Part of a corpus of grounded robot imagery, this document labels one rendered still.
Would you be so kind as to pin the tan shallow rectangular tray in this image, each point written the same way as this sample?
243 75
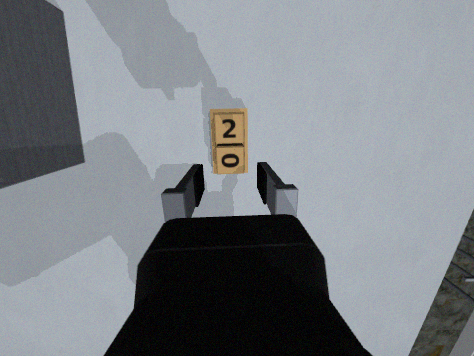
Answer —
245 143

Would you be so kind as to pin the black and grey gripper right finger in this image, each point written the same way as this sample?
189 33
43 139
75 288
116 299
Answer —
280 198

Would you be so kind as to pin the tan wooden cube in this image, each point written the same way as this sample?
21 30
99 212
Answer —
230 158
229 128

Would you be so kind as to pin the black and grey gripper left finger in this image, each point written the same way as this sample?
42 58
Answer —
180 202

